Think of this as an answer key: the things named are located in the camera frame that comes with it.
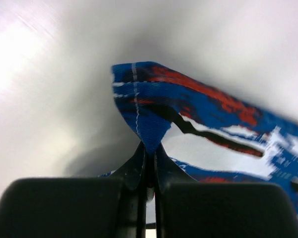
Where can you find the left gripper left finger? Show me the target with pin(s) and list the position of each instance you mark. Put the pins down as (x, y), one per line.
(99, 207)

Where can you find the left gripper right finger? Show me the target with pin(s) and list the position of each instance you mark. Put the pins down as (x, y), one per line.
(186, 208)

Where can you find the blue white red patterned trousers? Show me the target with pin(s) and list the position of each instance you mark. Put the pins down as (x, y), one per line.
(212, 136)

